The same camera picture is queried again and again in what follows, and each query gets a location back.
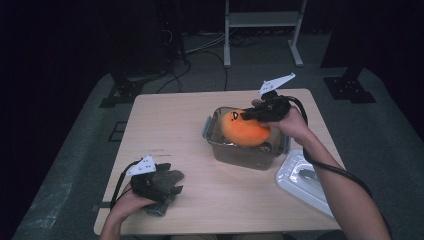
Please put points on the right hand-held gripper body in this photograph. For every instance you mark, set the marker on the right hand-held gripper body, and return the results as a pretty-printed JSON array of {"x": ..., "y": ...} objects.
[{"x": 273, "y": 108}]

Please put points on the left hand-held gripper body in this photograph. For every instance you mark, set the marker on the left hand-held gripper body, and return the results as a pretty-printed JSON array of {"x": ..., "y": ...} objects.
[{"x": 146, "y": 186}]

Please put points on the grey fuzzy cloth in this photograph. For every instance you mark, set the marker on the grey fuzzy cloth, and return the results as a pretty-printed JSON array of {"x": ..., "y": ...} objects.
[{"x": 168, "y": 178}]

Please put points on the orange plush toy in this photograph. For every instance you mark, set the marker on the orange plush toy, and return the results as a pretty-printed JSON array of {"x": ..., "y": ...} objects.
[{"x": 245, "y": 131}]

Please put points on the grey plastic storage bin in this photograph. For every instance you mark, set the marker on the grey plastic storage bin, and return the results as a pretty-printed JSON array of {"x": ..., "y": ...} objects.
[{"x": 240, "y": 156}]

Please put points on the person's right hand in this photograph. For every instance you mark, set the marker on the person's right hand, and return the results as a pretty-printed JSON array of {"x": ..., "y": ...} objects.
[{"x": 293, "y": 125}]

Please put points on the person's left hand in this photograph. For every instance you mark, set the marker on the person's left hand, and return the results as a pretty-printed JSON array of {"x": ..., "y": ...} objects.
[{"x": 128, "y": 206}]

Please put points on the black tape strip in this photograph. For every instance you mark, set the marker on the black tape strip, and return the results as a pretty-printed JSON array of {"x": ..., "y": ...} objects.
[{"x": 103, "y": 205}]

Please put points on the black tape square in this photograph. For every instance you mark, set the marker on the black tape square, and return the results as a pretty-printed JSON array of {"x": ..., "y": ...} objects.
[{"x": 117, "y": 131}]

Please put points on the white metal stand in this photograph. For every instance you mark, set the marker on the white metal stand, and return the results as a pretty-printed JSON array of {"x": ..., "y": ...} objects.
[{"x": 263, "y": 18}]

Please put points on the black stand with base plate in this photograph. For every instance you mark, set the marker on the black stand with base plate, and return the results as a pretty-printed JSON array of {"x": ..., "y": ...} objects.
[
  {"x": 126, "y": 90},
  {"x": 348, "y": 88}
]

